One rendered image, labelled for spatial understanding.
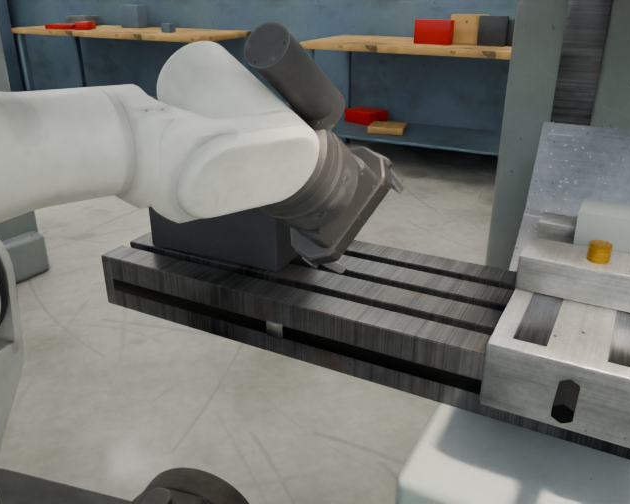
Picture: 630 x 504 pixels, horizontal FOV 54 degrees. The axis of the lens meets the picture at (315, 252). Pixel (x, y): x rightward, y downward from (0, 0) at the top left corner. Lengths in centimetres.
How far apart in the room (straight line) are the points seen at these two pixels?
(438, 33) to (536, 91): 345
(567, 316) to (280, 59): 39
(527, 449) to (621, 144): 55
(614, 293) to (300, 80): 39
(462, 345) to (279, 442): 130
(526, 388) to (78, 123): 44
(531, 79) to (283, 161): 74
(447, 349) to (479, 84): 443
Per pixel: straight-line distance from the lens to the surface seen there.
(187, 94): 44
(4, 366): 72
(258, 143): 38
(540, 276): 68
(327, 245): 57
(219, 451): 194
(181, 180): 37
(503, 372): 60
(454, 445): 70
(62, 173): 36
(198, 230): 90
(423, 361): 73
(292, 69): 43
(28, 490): 109
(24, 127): 35
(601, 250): 68
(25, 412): 226
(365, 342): 75
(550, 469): 70
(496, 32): 449
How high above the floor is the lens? 128
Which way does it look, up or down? 24 degrees down
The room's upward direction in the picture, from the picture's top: straight up
